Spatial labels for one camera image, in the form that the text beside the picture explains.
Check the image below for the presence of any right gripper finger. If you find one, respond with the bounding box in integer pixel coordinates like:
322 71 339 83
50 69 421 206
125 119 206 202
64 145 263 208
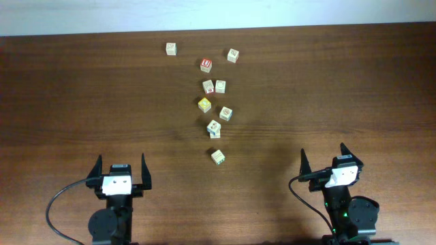
340 142 362 164
299 148 312 176

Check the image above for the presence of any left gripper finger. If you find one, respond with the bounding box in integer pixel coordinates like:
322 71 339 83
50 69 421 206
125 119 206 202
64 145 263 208
87 155 102 178
141 153 151 186

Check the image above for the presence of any wooden block green side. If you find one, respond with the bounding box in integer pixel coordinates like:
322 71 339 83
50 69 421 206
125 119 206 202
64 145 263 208
211 150 225 165

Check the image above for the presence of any wooden block ice cream picture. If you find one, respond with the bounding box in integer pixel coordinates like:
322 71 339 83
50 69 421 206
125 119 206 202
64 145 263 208
206 120 221 135

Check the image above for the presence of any wooden block blue side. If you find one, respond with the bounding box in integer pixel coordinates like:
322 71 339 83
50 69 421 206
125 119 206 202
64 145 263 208
219 106 233 121

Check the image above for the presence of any blue number 5 block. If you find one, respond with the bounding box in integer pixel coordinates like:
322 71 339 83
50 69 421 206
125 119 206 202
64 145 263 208
210 132 221 139

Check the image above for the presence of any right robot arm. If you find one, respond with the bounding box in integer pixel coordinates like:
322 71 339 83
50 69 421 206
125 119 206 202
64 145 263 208
290 144 396 244

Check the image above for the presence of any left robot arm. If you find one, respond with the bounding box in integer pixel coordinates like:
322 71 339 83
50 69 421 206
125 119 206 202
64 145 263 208
86 155 152 245

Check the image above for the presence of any yellow wooden block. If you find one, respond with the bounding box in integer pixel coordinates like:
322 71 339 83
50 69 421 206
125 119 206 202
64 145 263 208
198 97 212 113

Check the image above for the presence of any wooden block red side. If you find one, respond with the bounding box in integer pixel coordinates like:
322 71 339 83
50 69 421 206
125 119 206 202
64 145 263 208
202 80 215 94

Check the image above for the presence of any plain wooden cup block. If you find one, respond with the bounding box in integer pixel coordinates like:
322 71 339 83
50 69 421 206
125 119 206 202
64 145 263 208
215 80 226 93

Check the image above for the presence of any red U wooden block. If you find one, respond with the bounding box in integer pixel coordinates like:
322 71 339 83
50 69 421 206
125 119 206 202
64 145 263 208
200 59 213 73

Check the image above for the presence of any plain wooden block far left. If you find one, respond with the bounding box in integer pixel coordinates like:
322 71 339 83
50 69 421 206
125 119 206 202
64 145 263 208
166 43 177 56

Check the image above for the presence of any plain wooden block far right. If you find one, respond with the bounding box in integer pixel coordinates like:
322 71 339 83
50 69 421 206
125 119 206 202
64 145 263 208
227 48 239 63

